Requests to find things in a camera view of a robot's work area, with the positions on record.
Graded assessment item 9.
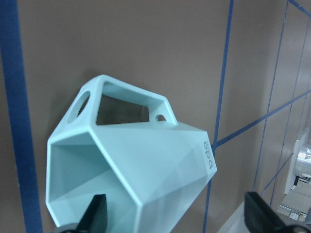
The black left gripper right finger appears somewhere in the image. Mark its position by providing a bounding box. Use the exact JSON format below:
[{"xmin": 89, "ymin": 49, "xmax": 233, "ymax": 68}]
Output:
[{"xmin": 244, "ymin": 192, "xmax": 311, "ymax": 233}]

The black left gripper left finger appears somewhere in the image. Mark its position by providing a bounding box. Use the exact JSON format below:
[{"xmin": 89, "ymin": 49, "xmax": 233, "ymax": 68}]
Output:
[{"xmin": 76, "ymin": 194, "xmax": 107, "ymax": 233}]

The mint geometric cup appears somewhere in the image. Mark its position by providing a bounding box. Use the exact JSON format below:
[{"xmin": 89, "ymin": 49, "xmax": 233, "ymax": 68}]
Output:
[{"xmin": 46, "ymin": 75, "xmax": 217, "ymax": 233}]

